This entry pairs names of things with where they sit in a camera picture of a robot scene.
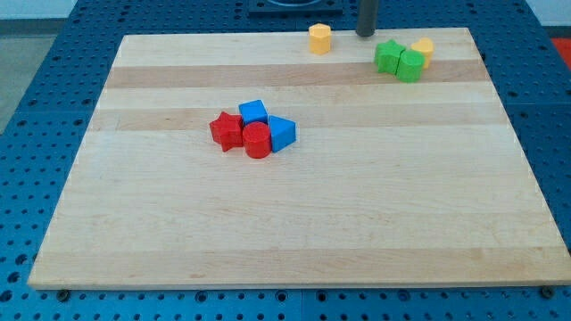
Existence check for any red star block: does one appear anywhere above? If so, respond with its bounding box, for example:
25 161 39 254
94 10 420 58
210 111 244 152

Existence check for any green cylinder block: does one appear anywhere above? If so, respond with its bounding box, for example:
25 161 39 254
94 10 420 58
396 50 425 83

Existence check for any yellow pentagon block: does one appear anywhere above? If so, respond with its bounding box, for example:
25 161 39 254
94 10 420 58
309 23 332 55

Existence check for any blue cube block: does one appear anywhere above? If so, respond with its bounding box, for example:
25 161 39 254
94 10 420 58
238 100 268 125

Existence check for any blue triangle block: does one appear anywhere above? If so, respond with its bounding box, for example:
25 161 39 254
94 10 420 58
268 115 296 152

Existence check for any wooden board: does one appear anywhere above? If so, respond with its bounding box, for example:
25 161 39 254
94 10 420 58
28 28 570 290

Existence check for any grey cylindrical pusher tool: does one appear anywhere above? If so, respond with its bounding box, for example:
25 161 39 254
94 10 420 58
355 0 379 37

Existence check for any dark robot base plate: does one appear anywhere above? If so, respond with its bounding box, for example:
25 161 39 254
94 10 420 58
246 0 343 17

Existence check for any yellow heart block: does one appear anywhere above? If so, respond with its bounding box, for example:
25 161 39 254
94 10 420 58
410 37 434 69

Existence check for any green star block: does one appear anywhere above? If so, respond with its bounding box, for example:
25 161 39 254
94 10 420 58
374 39 406 75

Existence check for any red cylinder block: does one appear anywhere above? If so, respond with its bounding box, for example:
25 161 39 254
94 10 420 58
242 121 272 159

